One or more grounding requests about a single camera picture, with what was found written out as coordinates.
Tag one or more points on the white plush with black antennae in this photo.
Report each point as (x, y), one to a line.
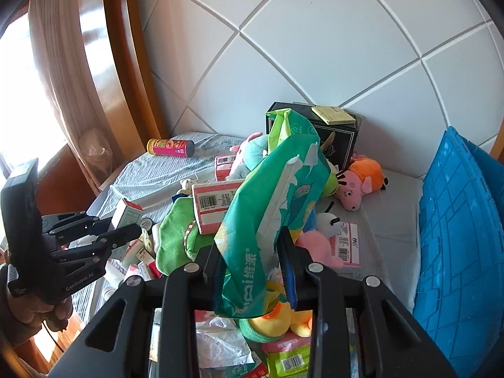
(327, 222)

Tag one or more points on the wooden headboard post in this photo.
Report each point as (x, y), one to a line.
(134, 47)

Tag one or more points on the yellow duck plush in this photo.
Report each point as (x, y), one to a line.
(271, 323)

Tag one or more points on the teal pink plush toy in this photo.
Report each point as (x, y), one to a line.
(252, 149)

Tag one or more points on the green tissue packet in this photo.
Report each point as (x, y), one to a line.
(267, 204)

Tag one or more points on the pink orange pig plush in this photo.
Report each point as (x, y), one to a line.
(354, 189)

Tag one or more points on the clear plastic bag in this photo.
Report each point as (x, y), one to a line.
(224, 342)

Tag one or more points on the white padded headboard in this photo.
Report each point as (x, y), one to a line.
(315, 47)

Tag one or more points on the white red small box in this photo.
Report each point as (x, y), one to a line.
(138, 256)

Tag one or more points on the wooden door frame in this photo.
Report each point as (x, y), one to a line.
(498, 141)

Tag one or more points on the yellow pink chip can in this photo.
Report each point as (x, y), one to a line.
(169, 147)

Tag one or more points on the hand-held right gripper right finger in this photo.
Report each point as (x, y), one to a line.
(289, 283)

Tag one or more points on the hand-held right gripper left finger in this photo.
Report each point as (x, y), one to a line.
(206, 283)

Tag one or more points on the green barcode packet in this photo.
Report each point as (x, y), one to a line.
(289, 364)

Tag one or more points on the white green tall box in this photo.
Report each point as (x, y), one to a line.
(128, 214)

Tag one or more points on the green frog plush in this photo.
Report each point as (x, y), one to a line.
(330, 183)

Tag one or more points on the pink foil packet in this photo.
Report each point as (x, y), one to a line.
(283, 344)

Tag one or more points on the large pink red label box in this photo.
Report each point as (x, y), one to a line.
(212, 204)

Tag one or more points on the black gift box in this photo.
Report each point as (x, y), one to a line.
(342, 141)

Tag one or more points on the small cream teddy bear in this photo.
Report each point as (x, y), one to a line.
(187, 186)

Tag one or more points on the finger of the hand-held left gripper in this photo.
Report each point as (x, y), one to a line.
(122, 236)
(78, 224)

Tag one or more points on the blue plastic storage container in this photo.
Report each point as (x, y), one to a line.
(456, 244)

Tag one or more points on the small pink red label box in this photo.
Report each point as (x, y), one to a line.
(224, 167)

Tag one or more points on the beige curtain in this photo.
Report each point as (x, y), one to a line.
(67, 67)

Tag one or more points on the green plush toy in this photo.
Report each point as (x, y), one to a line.
(177, 232)

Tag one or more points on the person's left hand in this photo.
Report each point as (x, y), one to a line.
(35, 317)

